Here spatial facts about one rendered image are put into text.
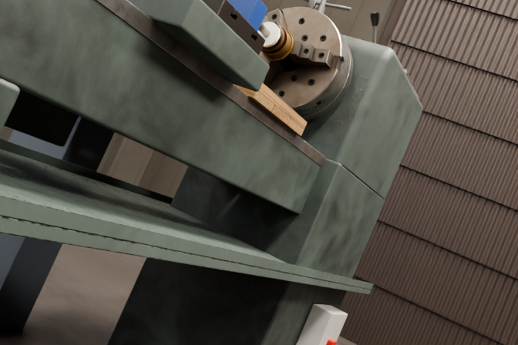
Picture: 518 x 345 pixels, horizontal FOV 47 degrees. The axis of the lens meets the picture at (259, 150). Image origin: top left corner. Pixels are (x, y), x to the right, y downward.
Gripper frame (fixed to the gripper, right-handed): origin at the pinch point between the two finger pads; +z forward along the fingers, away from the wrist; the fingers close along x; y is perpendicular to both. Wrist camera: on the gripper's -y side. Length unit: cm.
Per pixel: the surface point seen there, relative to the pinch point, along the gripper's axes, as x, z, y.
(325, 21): 23.4, 11.8, -18.5
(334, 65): 23.2, 23.2, -26.3
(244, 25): 79, 37, -32
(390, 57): 5.5, 11.0, -33.9
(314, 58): 27.4, 24.1, -21.9
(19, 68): 118, 63, -29
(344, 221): -15, 61, -34
